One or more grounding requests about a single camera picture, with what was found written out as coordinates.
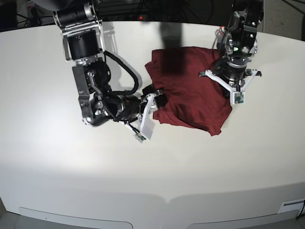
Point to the white label plate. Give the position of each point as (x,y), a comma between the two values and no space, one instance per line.
(292,205)

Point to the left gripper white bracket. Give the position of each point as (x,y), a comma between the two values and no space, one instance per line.
(235,87)

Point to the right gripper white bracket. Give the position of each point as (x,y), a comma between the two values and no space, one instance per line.
(153,101)

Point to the dark red long-sleeve shirt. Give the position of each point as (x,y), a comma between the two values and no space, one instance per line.
(192,101)

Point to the black power strip red light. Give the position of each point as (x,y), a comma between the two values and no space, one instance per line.
(127,17)

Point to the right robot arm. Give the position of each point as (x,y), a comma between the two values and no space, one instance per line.
(82,40)

